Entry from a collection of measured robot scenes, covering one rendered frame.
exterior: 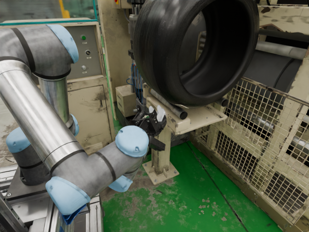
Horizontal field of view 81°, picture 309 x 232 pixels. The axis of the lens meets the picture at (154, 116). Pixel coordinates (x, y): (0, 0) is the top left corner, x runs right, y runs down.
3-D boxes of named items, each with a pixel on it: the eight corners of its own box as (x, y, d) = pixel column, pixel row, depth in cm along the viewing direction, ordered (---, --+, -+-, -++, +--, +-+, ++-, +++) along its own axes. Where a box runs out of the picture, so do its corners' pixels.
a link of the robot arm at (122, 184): (129, 186, 44) (124, 198, 50) (147, 152, 52) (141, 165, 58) (101, 171, 44) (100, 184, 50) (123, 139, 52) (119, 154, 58)
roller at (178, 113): (156, 91, 119) (150, 94, 118) (155, 85, 116) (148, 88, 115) (188, 117, 93) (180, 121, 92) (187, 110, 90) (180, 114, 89)
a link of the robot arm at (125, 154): (119, 168, 34) (113, 189, 42) (158, 139, 42) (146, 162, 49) (95, 140, 37) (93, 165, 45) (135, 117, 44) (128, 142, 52)
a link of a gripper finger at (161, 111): (164, 97, 70) (156, 112, 64) (170, 110, 73) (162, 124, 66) (157, 99, 72) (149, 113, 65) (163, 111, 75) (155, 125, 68)
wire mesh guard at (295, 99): (194, 137, 171) (205, 62, 133) (195, 136, 171) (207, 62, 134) (292, 226, 104) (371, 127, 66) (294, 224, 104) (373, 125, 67)
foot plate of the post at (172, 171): (141, 165, 181) (141, 162, 179) (165, 155, 192) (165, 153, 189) (154, 185, 161) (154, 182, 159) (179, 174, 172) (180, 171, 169)
